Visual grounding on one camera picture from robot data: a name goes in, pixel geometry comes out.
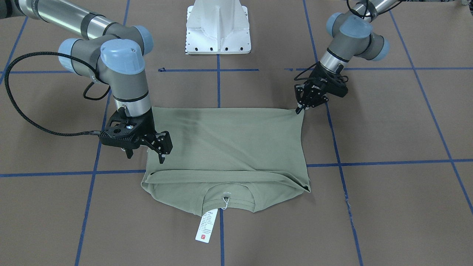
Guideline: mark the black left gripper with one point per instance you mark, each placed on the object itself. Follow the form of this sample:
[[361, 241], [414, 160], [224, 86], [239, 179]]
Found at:
[[317, 85]]

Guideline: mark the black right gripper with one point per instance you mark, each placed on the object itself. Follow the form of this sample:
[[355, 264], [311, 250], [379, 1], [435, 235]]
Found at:
[[147, 126]]

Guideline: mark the olive green long-sleeve shirt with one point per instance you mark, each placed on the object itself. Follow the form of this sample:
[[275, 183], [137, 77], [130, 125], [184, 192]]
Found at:
[[244, 158]]

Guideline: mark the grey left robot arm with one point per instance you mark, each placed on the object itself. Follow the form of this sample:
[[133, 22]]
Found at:
[[353, 36]]

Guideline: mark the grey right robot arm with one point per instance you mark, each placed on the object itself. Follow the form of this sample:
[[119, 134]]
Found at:
[[106, 52]]

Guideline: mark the white shirt price tag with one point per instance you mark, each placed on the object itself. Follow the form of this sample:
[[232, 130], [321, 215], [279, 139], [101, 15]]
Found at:
[[206, 226]]

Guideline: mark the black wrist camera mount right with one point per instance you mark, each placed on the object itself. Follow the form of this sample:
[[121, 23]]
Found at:
[[120, 133]]

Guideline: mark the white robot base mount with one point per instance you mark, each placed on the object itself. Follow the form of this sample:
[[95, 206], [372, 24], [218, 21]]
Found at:
[[217, 27]]

